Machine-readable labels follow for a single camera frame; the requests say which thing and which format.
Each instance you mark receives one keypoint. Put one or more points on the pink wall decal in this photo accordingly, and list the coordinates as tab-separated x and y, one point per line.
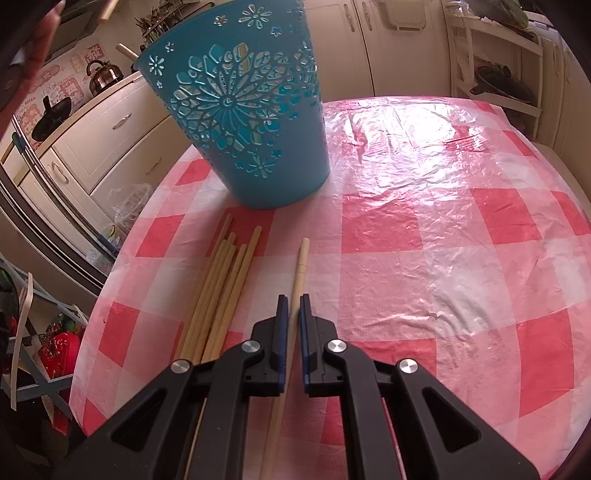
76	87

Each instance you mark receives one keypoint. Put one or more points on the kitchen utensil rack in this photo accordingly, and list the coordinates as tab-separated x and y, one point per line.
154	21

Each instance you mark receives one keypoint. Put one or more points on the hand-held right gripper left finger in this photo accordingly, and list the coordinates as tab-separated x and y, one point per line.
282	323

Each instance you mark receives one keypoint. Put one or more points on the grey range hood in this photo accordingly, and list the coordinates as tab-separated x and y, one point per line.
76	25

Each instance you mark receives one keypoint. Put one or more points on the black wok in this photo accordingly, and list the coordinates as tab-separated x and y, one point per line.
51	117

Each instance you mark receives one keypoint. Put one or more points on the red bag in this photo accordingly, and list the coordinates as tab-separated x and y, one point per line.
60	348

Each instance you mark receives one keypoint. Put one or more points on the metal kettle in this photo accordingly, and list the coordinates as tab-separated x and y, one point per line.
104	74

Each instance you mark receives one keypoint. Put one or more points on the white shelf rack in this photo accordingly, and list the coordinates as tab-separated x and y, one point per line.
461	60

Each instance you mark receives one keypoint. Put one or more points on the white hanging bracket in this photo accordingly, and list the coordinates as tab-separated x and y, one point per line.
406	21

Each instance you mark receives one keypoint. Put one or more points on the blue frame chair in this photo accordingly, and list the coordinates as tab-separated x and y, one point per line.
32	369

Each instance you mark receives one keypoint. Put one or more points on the blue perforated plastic basket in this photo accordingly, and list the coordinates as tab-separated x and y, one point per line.
258	152

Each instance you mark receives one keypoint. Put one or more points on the dark blurred object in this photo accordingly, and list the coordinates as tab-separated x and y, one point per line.
46	41

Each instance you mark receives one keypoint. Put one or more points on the red white checked tablecloth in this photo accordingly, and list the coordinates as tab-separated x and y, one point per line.
438	230

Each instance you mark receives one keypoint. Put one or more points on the stainless steel refrigerator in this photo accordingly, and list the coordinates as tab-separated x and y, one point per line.
37	207

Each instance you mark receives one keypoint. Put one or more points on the green item on shelf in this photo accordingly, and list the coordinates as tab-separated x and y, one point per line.
508	11

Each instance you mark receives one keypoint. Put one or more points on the cream kitchen counter cabinet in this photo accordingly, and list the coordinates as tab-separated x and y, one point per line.
115	138

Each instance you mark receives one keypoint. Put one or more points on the cream tall cabinets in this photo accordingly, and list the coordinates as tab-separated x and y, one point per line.
341	55

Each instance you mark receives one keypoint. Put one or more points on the dark wok on shelf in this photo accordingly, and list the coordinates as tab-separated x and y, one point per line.
503	82

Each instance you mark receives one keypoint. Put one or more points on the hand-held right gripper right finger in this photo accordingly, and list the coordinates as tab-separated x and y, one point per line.
304	323

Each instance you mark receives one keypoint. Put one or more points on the clear plastic bag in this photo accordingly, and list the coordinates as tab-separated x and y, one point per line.
129	203

